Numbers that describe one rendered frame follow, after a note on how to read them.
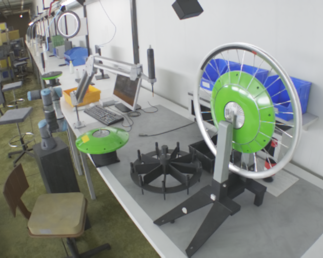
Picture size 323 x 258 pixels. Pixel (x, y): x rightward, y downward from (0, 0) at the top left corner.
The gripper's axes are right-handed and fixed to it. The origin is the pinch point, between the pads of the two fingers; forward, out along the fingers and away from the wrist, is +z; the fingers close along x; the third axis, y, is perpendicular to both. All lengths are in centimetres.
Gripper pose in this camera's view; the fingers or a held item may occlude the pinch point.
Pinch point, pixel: (54, 136)
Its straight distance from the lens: 177.5
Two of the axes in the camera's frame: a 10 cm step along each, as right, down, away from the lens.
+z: 0.5, 9.1, 4.0
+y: 6.6, 2.7, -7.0
